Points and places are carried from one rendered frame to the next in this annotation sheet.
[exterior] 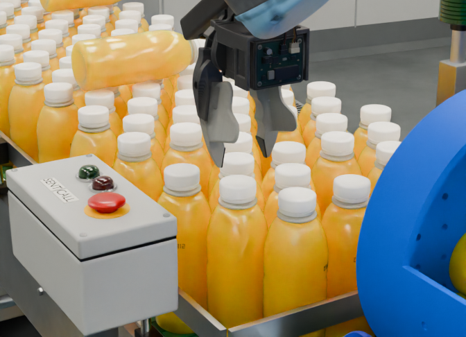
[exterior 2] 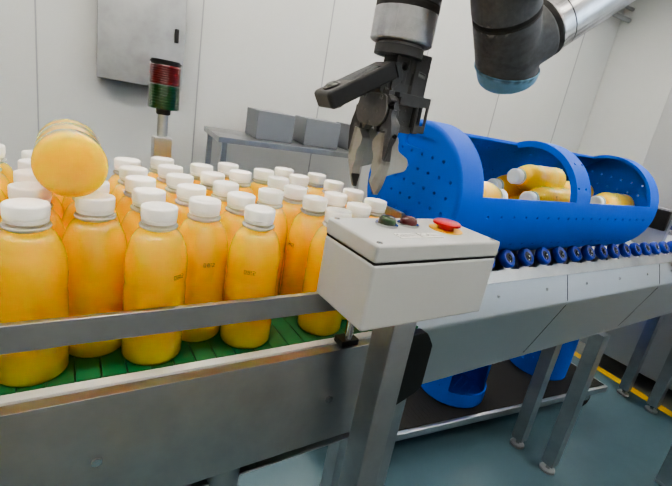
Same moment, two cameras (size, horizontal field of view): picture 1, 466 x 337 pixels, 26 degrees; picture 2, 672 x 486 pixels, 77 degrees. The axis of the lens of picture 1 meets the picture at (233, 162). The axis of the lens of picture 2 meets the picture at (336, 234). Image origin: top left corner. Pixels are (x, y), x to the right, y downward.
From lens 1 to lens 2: 1.26 m
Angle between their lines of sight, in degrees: 88
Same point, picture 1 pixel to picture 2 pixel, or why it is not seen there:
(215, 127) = (388, 166)
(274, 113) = (365, 154)
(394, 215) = (475, 178)
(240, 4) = (531, 73)
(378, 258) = (472, 199)
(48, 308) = (114, 467)
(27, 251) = (402, 305)
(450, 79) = (167, 148)
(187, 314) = not seen: hidden behind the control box
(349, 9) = not seen: outside the picture
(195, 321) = not seen: hidden behind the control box
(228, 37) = (413, 100)
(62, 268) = (468, 278)
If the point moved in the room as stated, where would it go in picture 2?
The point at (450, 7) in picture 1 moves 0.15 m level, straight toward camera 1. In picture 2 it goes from (171, 99) to (237, 111)
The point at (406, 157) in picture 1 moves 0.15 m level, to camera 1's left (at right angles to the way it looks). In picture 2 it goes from (464, 153) to (495, 163)
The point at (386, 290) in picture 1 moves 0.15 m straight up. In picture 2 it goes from (473, 212) to (495, 132)
